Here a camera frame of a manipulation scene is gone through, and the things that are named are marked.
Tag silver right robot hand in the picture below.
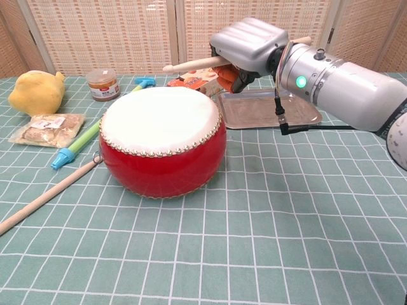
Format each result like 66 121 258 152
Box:
209 17 289 94

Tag short wooden drumstick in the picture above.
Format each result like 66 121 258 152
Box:
162 36 312 73

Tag red drum white skin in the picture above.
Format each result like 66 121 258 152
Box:
97 86 228 200

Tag long wooden drumstick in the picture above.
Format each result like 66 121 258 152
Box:
0 155 104 236

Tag orange biscuit box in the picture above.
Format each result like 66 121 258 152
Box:
167 67 224 98

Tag stainless steel tray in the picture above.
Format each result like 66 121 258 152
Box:
217 88 322 130

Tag bamboo folding screen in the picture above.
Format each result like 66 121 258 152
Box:
0 0 407 79

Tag clear jar brown contents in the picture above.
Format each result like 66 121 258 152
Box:
85 69 121 102

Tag green blue water squirter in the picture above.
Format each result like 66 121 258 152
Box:
51 76 156 171

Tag green checked tablecloth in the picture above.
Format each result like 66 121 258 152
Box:
0 72 407 305

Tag clear snack packet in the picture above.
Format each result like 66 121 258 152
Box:
8 113 86 149

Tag yellow plush toy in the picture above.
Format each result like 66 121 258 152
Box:
8 70 67 117

